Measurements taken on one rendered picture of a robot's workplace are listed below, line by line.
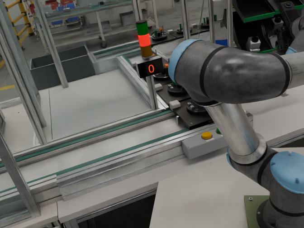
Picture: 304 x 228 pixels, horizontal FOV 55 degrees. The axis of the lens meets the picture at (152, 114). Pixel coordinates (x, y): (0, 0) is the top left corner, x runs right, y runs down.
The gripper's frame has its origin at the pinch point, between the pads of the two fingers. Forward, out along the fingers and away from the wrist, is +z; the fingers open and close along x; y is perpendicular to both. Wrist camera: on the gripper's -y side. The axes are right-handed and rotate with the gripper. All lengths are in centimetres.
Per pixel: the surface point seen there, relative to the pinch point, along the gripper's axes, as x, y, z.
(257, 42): -0.9, 0.9, 11.5
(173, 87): -35, 12, 49
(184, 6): -2, -48, 119
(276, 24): 13.4, -6.2, 19.1
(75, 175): -88, 38, 2
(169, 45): -17, -23, 138
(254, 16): -2.1, -9.5, 6.4
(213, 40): -11.5, -7.0, 37.6
